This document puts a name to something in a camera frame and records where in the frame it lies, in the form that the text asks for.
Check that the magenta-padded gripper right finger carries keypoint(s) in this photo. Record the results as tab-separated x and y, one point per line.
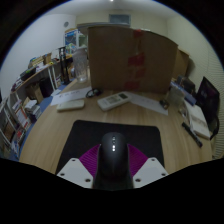
140	162

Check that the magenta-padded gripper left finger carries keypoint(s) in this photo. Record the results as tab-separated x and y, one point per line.
88	161

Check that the black computer mouse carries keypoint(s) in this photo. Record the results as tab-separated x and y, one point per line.
113	160

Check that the black mouse pad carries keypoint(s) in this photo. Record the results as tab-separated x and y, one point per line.
86	136

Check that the black pen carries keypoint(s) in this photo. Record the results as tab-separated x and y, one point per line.
192	134

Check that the plain white paper sheet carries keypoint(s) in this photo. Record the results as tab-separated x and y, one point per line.
148	103

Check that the white remote with buttons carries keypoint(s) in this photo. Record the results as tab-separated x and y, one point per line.
114	101

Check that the white printed paper sheet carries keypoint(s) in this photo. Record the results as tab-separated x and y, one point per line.
68	95

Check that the white notebook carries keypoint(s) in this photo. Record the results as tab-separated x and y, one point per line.
198	120

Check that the stack of books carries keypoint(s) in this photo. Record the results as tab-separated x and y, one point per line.
32	110

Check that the white shelf unit with books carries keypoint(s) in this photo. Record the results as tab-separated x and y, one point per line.
13	126

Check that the small brown cardboard box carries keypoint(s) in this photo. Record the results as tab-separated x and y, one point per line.
34	93

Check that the dark laptop screen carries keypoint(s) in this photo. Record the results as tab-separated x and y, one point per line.
208	100

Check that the clear plastic jar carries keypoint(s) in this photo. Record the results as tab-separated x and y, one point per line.
80	65

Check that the black stand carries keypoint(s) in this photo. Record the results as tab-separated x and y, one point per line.
64	65

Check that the long white wooden desk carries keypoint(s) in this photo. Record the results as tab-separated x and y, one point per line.
36	75

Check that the large brown cardboard box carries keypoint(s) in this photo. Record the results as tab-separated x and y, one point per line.
113	60

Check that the blue white glass cabinet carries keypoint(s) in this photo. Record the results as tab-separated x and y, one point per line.
73	38

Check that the grey door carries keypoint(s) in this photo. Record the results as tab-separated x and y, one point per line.
119	19

